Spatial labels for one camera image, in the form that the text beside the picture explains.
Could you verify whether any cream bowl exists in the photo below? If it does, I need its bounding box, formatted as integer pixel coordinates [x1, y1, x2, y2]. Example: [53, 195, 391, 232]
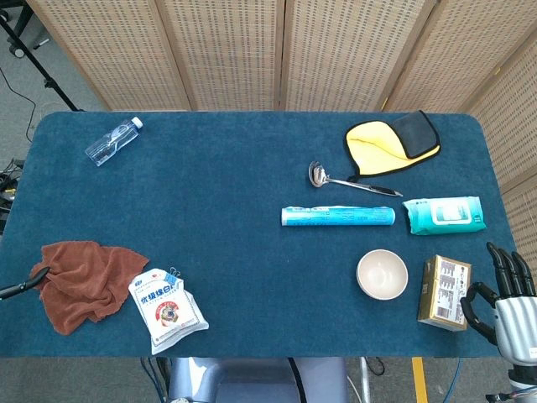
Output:
[357, 272, 409, 301]
[356, 249, 409, 297]

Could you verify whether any blue-grey robot torso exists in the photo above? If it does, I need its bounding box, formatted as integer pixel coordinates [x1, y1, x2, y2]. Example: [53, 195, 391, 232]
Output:
[167, 356, 350, 403]

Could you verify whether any white pole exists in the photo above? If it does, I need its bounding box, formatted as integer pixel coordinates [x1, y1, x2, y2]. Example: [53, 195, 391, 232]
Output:
[357, 356, 373, 403]

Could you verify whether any clear plastic water bottle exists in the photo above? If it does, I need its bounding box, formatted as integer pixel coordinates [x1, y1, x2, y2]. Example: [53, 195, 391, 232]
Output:
[84, 117, 144, 168]

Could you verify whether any brown towel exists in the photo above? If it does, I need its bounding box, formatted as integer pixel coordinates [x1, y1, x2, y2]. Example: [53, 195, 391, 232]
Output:
[29, 240, 150, 337]

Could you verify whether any woven folding screen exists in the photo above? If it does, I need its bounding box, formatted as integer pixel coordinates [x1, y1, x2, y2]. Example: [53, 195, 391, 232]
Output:
[25, 0, 537, 403]

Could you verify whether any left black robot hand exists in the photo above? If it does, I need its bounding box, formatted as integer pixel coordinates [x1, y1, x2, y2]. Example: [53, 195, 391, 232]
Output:
[0, 266, 53, 301]

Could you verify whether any teal wet wipes pack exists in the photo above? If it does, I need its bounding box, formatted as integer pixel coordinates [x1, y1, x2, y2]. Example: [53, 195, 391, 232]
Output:
[401, 195, 488, 236]

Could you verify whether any black tripod stand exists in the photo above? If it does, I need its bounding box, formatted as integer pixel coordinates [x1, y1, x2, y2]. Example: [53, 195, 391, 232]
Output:
[0, 16, 87, 113]

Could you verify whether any bundle of cables and plugs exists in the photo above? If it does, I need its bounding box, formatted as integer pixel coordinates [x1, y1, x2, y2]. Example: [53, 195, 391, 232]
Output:
[0, 157, 26, 223]

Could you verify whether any steel ladle with black handle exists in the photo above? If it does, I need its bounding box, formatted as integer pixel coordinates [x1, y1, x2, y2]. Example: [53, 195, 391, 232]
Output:
[307, 160, 404, 198]

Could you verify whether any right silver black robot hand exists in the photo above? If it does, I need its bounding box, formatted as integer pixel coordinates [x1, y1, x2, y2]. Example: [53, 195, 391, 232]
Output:
[460, 241, 537, 370]

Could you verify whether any yellow and grey cloth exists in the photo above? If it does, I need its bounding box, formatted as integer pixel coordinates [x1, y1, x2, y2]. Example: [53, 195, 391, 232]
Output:
[344, 109, 442, 182]

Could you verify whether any blue cable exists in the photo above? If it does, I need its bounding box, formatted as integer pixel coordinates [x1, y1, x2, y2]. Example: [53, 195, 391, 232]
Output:
[444, 357, 462, 403]

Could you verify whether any yellow strip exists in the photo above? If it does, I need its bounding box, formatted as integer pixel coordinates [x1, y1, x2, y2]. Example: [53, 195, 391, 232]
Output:
[412, 356, 430, 403]

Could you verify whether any blue binder clip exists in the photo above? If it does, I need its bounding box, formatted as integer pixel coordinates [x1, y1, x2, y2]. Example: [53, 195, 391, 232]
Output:
[161, 266, 184, 285]

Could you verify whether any blue plastic bag roll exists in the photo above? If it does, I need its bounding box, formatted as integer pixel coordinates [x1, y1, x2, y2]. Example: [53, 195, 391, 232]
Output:
[280, 204, 397, 228]

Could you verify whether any black chair base with caster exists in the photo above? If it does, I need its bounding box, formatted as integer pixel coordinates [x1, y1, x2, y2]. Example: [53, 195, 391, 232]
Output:
[0, 0, 50, 59]

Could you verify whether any white sugar bag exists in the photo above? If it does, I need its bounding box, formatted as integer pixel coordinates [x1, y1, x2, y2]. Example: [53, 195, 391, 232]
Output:
[128, 267, 210, 356]

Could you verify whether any gold carton box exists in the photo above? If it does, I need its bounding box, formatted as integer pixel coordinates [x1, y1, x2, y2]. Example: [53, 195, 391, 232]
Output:
[417, 254, 473, 332]

